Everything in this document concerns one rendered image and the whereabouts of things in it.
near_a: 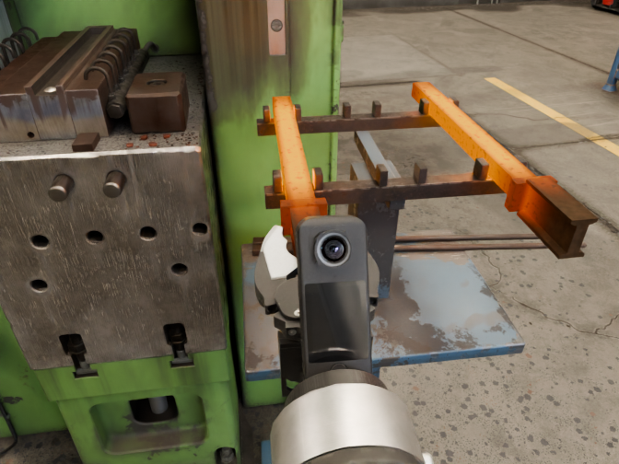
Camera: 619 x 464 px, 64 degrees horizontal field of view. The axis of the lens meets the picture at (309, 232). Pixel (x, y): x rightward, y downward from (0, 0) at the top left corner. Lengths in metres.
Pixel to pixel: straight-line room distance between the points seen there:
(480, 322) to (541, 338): 1.09
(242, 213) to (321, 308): 0.76
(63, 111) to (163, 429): 0.80
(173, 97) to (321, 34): 0.30
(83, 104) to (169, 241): 0.25
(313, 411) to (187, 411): 0.99
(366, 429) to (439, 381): 1.35
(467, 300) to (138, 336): 0.61
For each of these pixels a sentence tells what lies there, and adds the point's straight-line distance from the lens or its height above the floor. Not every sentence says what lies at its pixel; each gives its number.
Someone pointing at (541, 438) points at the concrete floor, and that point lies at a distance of 1.60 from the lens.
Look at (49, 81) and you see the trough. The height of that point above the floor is 0.99.
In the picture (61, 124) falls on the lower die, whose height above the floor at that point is 0.94.
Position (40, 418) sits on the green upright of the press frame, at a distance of 1.59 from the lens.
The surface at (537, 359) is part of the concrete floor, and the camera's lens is 1.80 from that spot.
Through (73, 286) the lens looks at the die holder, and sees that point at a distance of 0.97.
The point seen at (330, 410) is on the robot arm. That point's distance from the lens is 0.30.
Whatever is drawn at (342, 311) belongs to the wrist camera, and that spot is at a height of 1.01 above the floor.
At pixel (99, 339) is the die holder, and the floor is 0.53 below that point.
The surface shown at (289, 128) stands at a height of 0.98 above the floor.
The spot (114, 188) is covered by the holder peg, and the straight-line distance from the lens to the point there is 0.79.
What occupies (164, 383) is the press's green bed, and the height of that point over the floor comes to 0.39.
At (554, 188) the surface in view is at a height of 0.99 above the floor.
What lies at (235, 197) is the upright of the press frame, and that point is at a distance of 1.06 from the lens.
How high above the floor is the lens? 1.23
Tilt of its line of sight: 34 degrees down
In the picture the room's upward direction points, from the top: straight up
